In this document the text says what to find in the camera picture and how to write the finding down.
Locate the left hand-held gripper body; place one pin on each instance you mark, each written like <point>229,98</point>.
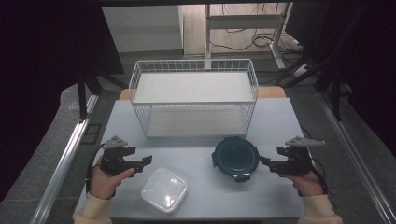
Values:
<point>113,160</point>

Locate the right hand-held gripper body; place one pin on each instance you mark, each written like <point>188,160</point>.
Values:
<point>297,161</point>

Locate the round container dark blue lid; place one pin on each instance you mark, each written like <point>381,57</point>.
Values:
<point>236,157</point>

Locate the square clear plastic container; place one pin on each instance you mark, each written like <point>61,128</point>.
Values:
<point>163,189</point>

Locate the person's right hand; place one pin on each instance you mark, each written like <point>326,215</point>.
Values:
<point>306,183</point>

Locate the person's left hand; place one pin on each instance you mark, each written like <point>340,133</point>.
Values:
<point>104,183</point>

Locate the wooden table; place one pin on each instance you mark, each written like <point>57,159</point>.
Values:
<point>271,92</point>

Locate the black metal stand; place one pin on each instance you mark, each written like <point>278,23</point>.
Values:
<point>82,99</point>
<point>335,99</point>

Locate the white power strip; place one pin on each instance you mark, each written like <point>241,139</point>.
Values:
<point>300,70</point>

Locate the white cabinet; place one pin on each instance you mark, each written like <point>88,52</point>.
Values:
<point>141,28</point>

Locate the black curtain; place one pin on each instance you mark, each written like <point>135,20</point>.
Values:
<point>373,62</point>

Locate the aluminium rail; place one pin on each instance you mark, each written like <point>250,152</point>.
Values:
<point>358,155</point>
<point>67,155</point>

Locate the white metal desk frame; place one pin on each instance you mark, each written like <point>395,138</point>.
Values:
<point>246,21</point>

